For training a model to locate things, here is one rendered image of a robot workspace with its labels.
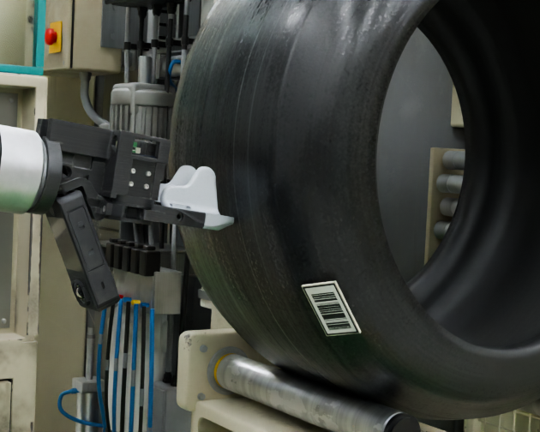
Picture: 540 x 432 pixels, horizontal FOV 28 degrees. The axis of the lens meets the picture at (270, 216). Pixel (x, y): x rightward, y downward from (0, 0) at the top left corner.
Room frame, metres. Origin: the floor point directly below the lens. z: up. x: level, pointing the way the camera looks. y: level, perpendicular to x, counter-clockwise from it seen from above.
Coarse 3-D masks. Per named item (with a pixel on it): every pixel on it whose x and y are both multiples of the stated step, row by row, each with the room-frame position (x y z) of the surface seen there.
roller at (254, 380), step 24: (240, 360) 1.30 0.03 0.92; (240, 384) 1.27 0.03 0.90; (264, 384) 1.23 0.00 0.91; (288, 384) 1.20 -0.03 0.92; (312, 384) 1.18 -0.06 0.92; (288, 408) 1.19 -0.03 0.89; (312, 408) 1.15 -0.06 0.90; (336, 408) 1.11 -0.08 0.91; (360, 408) 1.09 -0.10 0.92; (384, 408) 1.07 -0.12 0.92
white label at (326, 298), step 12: (312, 288) 1.01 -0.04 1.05; (324, 288) 1.00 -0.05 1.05; (336, 288) 1.00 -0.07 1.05; (312, 300) 1.02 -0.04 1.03; (324, 300) 1.01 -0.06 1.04; (336, 300) 1.01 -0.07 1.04; (324, 312) 1.02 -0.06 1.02; (336, 312) 1.01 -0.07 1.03; (348, 312) 1.01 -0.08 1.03; (324, 324) 1.03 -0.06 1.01; (336, 324) 1.02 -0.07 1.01; (348, 324) 1.01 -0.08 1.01
